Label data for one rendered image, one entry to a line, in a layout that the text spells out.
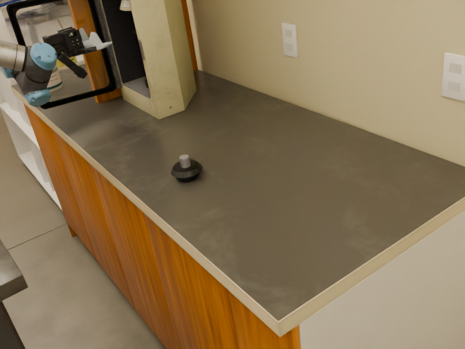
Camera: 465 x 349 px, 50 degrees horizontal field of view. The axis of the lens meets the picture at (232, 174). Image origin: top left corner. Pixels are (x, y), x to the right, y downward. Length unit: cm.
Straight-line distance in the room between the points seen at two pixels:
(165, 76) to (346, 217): 91
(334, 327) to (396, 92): 72
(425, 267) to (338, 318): 29
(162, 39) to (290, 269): 102
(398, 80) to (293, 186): 43
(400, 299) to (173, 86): 108
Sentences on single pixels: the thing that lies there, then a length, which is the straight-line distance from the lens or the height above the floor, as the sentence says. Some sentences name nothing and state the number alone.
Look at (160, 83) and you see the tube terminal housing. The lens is 183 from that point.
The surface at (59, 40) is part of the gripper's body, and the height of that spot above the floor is 128.
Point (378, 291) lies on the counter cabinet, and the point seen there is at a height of 84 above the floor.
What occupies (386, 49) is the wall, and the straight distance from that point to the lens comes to 151.
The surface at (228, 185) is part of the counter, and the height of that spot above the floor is 94.
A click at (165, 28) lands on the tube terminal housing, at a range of 181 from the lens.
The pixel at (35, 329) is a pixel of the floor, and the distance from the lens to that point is 258.
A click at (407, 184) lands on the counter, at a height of 94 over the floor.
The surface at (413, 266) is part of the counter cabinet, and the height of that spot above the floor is 84.
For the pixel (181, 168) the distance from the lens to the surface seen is 142.
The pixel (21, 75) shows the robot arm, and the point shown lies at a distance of 173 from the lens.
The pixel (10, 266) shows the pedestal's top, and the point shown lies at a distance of 131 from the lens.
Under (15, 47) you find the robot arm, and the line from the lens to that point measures 162.
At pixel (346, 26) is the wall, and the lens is 159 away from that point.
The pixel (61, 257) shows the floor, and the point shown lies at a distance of 295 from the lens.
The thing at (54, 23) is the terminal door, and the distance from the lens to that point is 202.
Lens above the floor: 165
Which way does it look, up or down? 30 degrees down
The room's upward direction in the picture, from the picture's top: 9 degrees counter-clockwise
